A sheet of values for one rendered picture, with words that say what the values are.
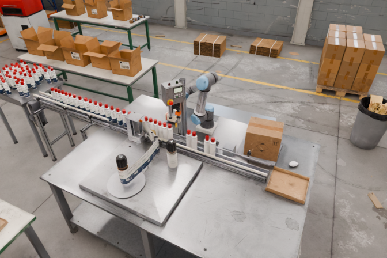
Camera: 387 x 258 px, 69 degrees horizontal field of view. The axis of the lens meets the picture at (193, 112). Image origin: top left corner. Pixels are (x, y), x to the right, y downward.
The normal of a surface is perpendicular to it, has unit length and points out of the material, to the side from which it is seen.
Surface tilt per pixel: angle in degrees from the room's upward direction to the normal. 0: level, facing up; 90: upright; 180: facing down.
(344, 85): 93
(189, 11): 90
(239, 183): 0
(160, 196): 0
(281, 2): 90
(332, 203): 0
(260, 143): 90
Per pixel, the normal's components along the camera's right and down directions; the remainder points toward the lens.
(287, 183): -0.01, -0.82
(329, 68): -0.40, 0.56
